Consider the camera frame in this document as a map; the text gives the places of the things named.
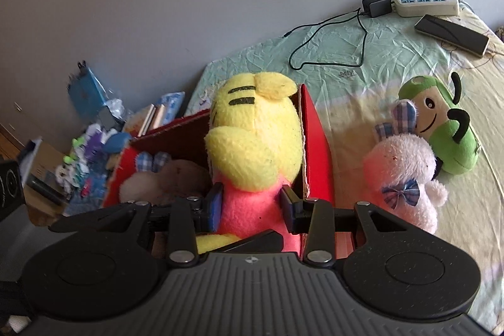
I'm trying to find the white plush bunny plaid ears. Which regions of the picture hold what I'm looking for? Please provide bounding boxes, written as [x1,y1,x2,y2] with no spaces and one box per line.
[362,99,449,234]

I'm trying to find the yellow tiger plush red shirt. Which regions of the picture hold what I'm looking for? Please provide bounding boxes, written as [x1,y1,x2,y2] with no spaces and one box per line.
[197,71,303,253]

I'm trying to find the green frog plush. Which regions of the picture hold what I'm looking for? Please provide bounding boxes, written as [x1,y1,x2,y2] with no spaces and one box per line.
[399,71,479,175]

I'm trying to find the red cardboard box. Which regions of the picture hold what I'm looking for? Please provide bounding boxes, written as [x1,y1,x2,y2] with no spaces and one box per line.
[102,85,335,253]

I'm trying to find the blue patterned cloth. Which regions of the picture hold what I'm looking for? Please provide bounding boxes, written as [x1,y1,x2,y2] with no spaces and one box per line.
[63,173,108,217]

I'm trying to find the blue oval case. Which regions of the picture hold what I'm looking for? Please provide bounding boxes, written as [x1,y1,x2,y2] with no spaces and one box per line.
[102,132,132,154]

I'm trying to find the stack of books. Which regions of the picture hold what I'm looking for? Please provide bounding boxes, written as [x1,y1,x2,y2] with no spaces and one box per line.
[122,104,168,138]

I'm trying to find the purple toy figure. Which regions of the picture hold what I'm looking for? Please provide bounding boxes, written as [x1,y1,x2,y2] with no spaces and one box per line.
[84,133,103,162]

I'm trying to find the green yellow bed sheet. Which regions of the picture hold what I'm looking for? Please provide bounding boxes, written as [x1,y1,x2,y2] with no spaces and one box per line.
[186,14,503,333]

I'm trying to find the blue pen holder bag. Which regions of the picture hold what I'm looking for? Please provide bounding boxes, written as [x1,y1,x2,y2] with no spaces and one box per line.
[67,60,108,122]

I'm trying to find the black power adapter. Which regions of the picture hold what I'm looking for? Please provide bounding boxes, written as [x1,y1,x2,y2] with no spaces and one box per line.
[361,0,393,18]

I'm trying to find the black smartphone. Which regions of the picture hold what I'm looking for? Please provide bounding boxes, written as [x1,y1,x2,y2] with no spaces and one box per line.
[414,14,490,57]

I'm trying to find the white power strip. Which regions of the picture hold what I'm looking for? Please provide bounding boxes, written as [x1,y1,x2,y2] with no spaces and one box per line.
[394,0,460,17]

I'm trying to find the black charger cable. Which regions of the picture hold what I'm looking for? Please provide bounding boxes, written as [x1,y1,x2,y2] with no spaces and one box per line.
[283,7,370,72]

